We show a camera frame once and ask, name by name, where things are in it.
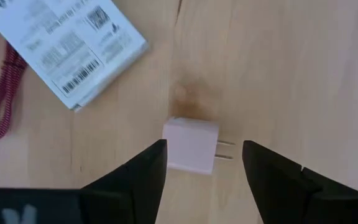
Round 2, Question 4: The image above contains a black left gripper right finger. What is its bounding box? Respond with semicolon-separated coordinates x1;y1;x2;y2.
242;139;358;224

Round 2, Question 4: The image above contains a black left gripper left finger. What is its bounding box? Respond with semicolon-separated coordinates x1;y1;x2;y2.
81;139;168;224

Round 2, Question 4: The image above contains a white box with barcode label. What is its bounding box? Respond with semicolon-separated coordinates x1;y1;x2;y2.
0;0;150;112

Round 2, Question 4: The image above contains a red braided cable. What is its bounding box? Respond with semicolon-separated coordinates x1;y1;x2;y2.
0;42;29;141

